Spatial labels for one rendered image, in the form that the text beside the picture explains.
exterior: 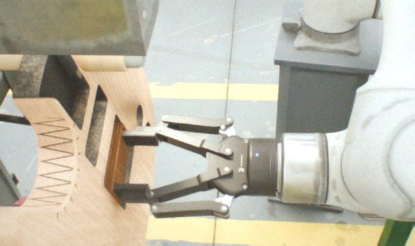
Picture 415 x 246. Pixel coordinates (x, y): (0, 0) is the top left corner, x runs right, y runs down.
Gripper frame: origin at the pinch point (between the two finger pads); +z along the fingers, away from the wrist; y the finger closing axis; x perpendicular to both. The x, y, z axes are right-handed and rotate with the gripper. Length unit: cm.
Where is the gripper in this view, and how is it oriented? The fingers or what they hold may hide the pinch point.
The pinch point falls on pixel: (124, 163)
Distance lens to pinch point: 67.8
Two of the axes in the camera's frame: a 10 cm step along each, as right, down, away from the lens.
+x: -0.9, -5.0, -8.6
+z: -9.9, -0.1, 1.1
